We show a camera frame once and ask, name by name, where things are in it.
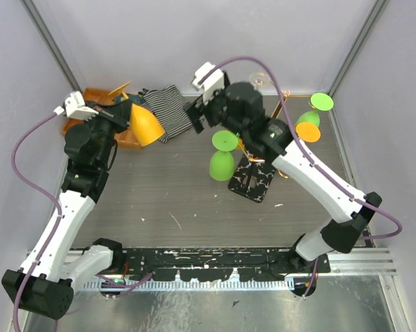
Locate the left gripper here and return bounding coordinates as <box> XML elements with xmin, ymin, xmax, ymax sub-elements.
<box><xmin>84</xmin><ymin>99</ymin><xmax>133</xmax><ymax>167</ymax></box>

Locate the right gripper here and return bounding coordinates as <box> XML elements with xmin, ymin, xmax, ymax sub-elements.
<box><xmin>182</xmin><ymin>80</ymin><xmax>247</xmax><ymax>140</ymax></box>

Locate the orange plastic goblet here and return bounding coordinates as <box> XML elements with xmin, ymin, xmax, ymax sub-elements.
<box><xmin>107</xmin><ymin>82</ymin><xmax>165</xmax><ymax>147</ymax></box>
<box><xmin>296</xmin><ymin>122</ymin><xmax>321</xmax><ymax>142</ymax></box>

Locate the green plastic goblet front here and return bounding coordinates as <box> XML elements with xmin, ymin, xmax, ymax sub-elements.
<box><xmin>209</xmin><ymin>130</ymin><xmax>239</xmax><ymax>181</ymax></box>

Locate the green plastic goblet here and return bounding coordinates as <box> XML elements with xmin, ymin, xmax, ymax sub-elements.
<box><xmin>209</xmin><ymin>130</ymin><xmax>239</xmax><ymax>181</ymax></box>
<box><xmin>295</xmin><ymin>93</ymin><xmax>334</xmax><ymax>127</ymax></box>

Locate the clear wine glass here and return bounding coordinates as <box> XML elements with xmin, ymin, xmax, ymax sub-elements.
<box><xmin>249</xmin><ymin>73</ymin><xmax>271</xmax><ymax>88</ymax></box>

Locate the gold wine glass rack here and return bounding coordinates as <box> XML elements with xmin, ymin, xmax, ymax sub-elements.
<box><xmin>227</xmin><ymin>73</ymin><xmax>312</xmax><ymax>205</ymax></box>

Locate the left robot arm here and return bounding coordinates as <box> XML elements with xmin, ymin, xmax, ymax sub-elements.
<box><xmin>1</xmin><ymin>100</ymin><xmax>132</xmax><ymax>324</ymax></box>

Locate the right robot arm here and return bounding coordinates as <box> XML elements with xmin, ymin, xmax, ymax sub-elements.
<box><xmin>186</xmin><ymin>62</ymin><xmax>382</xmax><ymax>273</ymax></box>

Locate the blue patterned cloth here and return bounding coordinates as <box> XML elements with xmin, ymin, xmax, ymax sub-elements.
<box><xmin>113</xmin><ymin>94</ymin><xmax>145</xmax><ymax>105</ymax></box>

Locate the orange wooden compartment tray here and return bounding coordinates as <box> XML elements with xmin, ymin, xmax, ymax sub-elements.
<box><xmin>60</xmin><ymin>88</ymin><xmax>132</xmax><ymax>136</ymax></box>

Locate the striped black white cloth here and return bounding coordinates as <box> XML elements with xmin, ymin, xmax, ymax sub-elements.
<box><xmin>138</xmin><ymin>84</ymin><xmax>193</xmax><ymax>143</ymax></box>

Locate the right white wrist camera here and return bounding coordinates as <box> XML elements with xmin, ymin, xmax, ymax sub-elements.
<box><xmin>192</xmin><ymin>62</ymin><xmax>225</xmax><ymax>105</ymax></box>

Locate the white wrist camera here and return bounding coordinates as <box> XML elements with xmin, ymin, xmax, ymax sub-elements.
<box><xmin>192</xmin><ymin>62</ymin><xmax>225</xmax><ymax>105</ymax></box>
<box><xmin>53</xmin><ymin>91</ymin><xmax>98</xmax><ymax>121</ymax></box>

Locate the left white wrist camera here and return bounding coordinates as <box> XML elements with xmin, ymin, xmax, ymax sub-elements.
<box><xmin>53</xmin><ymin>91</ymin><xmax>98</xmax><ymax>121</ymax></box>

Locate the black mounting base plate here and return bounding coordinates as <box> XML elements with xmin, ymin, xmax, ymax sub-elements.
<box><xmin>101</xmin><ymin>247</ymin><xmax>314</xmax><ymax>282</ymax></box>

